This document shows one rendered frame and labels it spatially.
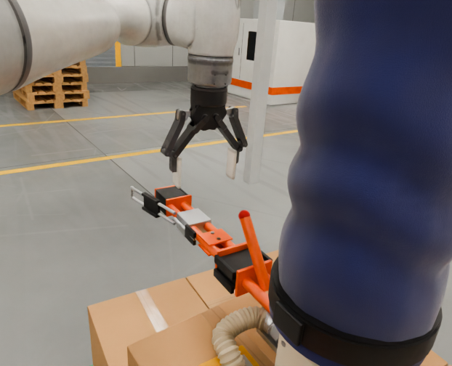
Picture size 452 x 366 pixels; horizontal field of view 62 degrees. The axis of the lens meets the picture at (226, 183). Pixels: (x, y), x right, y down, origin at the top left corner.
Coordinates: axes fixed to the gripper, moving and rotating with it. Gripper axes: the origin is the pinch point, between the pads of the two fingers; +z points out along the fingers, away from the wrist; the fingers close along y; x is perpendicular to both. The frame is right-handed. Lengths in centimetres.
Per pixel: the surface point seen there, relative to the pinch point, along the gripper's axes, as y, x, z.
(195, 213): 0.8, 5.2, 12.2
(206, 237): -2.1, -5.7, 12.2
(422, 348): 1, -53, 1
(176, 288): 13, 43, 67
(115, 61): 225, 901, 74
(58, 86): 55, 639, 87
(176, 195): 0.1, 15.2, 11.4
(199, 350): -10.7, -21.0, 27.0
